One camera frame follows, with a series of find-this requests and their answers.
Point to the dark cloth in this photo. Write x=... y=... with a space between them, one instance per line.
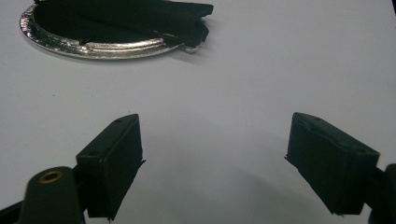
x=130 y=18

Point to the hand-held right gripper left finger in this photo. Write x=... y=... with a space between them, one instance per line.
x=112 y=168

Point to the white board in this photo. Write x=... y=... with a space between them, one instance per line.
x=236 y=87

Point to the silver foil plate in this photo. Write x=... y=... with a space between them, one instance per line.
x=93 y=48

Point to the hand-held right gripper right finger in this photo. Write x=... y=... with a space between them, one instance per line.
x=330 y=168

